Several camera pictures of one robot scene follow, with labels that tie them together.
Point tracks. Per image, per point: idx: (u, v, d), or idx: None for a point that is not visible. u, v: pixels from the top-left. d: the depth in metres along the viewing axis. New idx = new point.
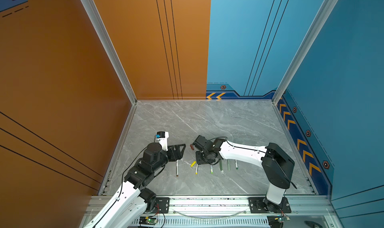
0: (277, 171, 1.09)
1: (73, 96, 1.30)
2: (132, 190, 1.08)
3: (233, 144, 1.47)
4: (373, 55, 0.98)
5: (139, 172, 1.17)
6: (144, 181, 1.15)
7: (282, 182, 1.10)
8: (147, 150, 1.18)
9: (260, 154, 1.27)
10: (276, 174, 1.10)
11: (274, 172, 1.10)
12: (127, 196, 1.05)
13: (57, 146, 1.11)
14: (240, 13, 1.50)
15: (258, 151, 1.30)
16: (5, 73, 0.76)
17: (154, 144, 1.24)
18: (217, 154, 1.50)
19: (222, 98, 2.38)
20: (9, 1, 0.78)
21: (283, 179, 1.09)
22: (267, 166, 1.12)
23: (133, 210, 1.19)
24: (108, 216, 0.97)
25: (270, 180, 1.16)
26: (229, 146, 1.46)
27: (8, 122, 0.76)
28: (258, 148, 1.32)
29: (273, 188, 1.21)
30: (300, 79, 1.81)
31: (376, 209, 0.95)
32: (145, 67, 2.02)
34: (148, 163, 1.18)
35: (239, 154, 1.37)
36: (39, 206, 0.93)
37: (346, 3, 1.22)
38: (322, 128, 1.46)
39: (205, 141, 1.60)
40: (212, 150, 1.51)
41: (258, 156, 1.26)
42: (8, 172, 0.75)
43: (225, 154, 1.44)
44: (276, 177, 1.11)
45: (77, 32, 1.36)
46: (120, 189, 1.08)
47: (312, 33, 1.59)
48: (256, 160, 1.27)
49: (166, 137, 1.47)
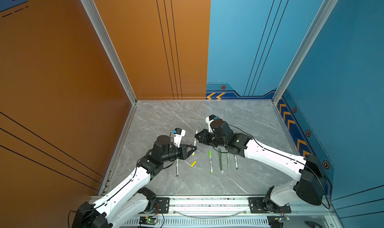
0: (316, 189, 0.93)
1: (73, 96, 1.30)
2: (144, 174, 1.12)
3: (262, 145, 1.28)
4: (373, 54, 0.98)
5: (150, 161, 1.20)
6: (154, 170, 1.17)
7: (313, 199, 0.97)
8: (156, 142, 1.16)
9: (298, 165, 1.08)
10: (313, 192, 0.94)
11: (309, 188, 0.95)
12: (140, 179, 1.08)
13: (57, 146, 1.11)
14: (241, 13, 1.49)
15: (295, 161, 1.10)
16: (5, 74, 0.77)
17: (165, 136, 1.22)
18: (239, 150, 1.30)
19: (222, 98, 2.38)
20: (8, 1, 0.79)
21: (317, 197, 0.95)
22: (308, 182, 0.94)
23: (136, 203, 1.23)
24: (122, 193, 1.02)
25: (297, 193, 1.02)
26: (258, 146, 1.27)
27: (7, 122, 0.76)
28: (295, 158, 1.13)
29: (284, 194, 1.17)
30: (300, 80, 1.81)
31: (377, 209, 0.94)
32: (145, 67, 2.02)
34: (158, 154, 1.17)
35: (269, 159, 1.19)
36: (39, 207, 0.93)
37: (347, 3, 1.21)
38: (322, 129, 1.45)
39: (228, 130, 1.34)
40: (234, 145, 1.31)
41: (295, 167, 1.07)
42: (8, 172, 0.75)
43: (250, 154, 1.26)
44: (309, 194, 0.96)
45: (77, 31, 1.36)
46: (134, 171, 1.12)
47: (312, 33, 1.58)
48: (292, 171, 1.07)
49: (182, 135, 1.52)
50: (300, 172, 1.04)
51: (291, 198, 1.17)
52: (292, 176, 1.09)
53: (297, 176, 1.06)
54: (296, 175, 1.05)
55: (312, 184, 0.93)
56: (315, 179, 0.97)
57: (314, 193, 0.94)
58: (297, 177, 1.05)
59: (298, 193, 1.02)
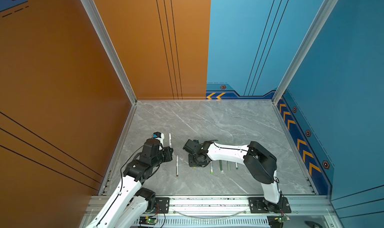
0: (257, 168, 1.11)
1: (74, 96, 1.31)
2: (133, 182, 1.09)
3: (219, 145, 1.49)
4: (373, 54, 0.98)
5: (137, 165, 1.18)
6: (144, 173, 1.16)
7: (263, 177, 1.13)
8: (146, 143, 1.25)
9: (243, 152, 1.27)
10: (257, 170, 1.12)
11: (254, 168, 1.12)
12: (129, 190, 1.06)
13: (57, 147, 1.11)
14: (240, 14, 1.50)
15: (240, 150, 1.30)
16: (5, 73, 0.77)
17: (154, 139, 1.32)
18: (205, 156, 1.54)
19: (222, 98, 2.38)
20: (8, 1, 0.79)
21: (265, 174, 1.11)
22: (248, 164, 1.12)
23: (135, 208, 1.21)
24: (112, 212, 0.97)
25: (255, 177, 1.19)
26: (215, 147, 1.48)
27: (8, 122, 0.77)
28: (241, 147, 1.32)
29: (266, 187, 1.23)
30: (300, 80, 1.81)
31: (376, 209, 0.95)
32: (145, 67, 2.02)
34: (148, 156, 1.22)
35: (225, 155, 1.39)
36: (39, 207, 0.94)
37: (346, 3, 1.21)
38: (322, 129, 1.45)
39: (194, 145, 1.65)
40: (201, 153, 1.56)
41: (241, 155, 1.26)
42: (8, 170, 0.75)
43: (213, 155, 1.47)
44: (258, 173, 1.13)
45: (77, 31, 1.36)
46: (121, 184, 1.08)
47: (312, 33, 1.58)
48: (240, 159, 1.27)
49: (162, 138, 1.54)
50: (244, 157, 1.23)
51: (276, 190, 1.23)
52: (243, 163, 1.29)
53: None
54: None
55: (252, 164, 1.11)
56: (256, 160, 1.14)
57: (259, 171, 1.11)
58: None
59: (254, 177, 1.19)
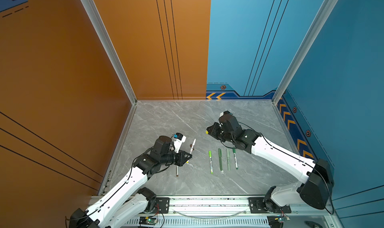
0: (322, 193, 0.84)
1: (74, 96, 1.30)
2: (140, 175, 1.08)
3: (272, 143, 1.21)
4: (374, 54, 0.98)
5: (148, 159, 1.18)
6: (152, 169, 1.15)
7: (316, 203, 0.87)
8: (159, 140, 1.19)
9: (306, 167, 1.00)
10: (318, 195, 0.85)
11: (315, 191, 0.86)
12: (136, 180, 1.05)
13: (57, 147, 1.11)
14: (240, 14, 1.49)
15: (303, 162, 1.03)
16: (5, 74, 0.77)
17: (166, 136, 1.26)
18: (246, 145, 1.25)
19: (222, 98, 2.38)
20: (8, 1, 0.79)
21: (322, 202, 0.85)
22: (314, 184, 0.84)
23: (135, 204, 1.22)
24: (115, 198, 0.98)
25: (300, 196, 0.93)
26: (266, 143, 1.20)
27: (7, 122, 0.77)
28: (304, 160, 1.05)
29: (287, 196, 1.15)
30: (300, 80, 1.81)
31: (377, 210, 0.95)
32: (145, 67, 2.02)
34: (158, 153, 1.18)
35: (278, 158, 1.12)
36: (39, 207, 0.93)
37: (347, 2, 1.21)
38: (322, 129, 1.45)
39: (236, 125, 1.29)
40: (241, 140, 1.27)
41: (303, 169, 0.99)
42: (8, 171, 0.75)
43: (257, 150, 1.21)
44: (313, 196, 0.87)
45: (77, 31, 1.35)
46: (129, 173, 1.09)
47: (312, 33, 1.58)
48: (299, 172, 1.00)
49: (182, 141, 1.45)
50: (307, 174, 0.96)
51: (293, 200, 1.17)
52: (298, 178, 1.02)
53: (304, 179, 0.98)
54: (303, 177, 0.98)
55: (319, 187, 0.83)
56: (323, 184, 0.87)
57: (320, 198, 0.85)
58: (303, 179, 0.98)
59: (300, 195, 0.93)
